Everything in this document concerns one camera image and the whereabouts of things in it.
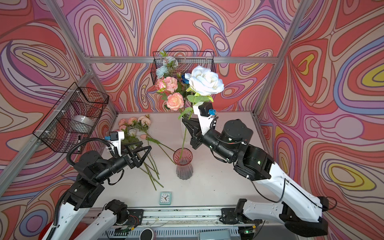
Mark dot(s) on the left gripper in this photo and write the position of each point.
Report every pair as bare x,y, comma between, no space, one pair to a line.
132,162

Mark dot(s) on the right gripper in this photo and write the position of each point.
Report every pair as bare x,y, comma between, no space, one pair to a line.
195,134

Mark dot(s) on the pink glass vase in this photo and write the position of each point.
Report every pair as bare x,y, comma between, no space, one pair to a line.
183,159

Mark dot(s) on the pink peony flower stem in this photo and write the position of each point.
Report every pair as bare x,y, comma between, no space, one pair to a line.
175,102

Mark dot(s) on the white rose stem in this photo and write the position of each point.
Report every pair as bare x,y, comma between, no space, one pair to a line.
203,84

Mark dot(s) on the blue rose stem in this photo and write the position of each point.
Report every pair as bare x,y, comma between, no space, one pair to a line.
184,80

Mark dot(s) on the large peach rose stem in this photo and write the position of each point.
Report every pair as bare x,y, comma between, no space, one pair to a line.
170,84

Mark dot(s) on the red pink rose stem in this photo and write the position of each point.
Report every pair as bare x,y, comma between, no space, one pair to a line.
160,85

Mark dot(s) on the pale blue flower stem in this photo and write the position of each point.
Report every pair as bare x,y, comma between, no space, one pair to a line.
168,67

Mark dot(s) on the white ribbed vase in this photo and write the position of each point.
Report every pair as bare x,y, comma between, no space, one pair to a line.
183,128

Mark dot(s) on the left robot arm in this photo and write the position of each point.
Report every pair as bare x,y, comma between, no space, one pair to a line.
93,172

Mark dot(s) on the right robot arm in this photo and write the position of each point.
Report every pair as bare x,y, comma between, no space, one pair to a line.
299,211

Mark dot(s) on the pile of artificial flowers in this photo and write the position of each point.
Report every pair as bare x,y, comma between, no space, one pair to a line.
137,129

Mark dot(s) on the small teal clock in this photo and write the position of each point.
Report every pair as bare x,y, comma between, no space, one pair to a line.
165,198

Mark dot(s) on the white bowl in basket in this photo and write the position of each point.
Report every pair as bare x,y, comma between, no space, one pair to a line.
81,124

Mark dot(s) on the black white round cup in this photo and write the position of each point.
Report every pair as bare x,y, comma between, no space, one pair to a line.
147,234

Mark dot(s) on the red bucket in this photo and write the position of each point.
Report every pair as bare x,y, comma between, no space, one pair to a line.
78,230

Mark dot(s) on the grey box at bottom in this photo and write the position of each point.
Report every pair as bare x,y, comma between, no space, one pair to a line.
215,235

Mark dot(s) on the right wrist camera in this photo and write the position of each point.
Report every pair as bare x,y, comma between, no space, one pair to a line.
206,114

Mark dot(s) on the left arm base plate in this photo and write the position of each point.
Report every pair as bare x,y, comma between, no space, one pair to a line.
130,217

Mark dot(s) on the black wire basket back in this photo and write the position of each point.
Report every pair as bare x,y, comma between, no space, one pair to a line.
187,61

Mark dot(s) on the black wire basket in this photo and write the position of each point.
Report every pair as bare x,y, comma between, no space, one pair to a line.
187,61
54,131

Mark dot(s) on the black wire basket left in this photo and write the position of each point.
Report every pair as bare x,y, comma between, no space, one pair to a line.
54,131

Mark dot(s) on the aluminium mounting rail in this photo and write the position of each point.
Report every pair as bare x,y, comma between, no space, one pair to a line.
190,216

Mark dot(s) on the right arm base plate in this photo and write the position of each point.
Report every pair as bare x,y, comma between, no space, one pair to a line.
229,216

